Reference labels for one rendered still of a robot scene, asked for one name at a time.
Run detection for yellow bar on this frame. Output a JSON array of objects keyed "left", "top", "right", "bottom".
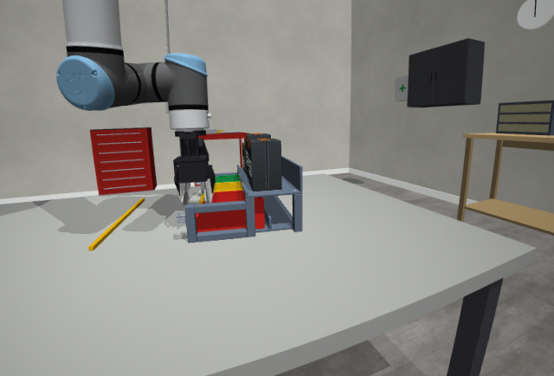
[{"left": 88, "top": 198, "right": 145, "bottom": 250}]

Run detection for yellow open bin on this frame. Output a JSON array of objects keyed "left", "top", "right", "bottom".
[{"left": 199, "top": 181, "right": 243, "bottom": 204}]

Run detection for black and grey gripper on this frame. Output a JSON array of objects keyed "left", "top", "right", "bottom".
[{"left": 173, "top": 130, "right": 216, "bottom": 209}]

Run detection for green open bin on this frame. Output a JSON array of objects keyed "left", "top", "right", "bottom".
[{"left": 215, "top": 175, "right": 241, "bottom": 183}]

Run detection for grey metal shelf rack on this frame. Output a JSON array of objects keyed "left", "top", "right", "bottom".
[{"left": 176, "top": 156, "right": 302, "bottom": 243}]

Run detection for red bin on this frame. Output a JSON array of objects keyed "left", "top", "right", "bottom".
[{"left": 196, "top": 191, "right": 265, "bottom": 232}]

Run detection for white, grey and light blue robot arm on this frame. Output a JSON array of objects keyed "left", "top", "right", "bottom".
[{"left": 56, "top": 0, "right": 211, "bottom": 132}]

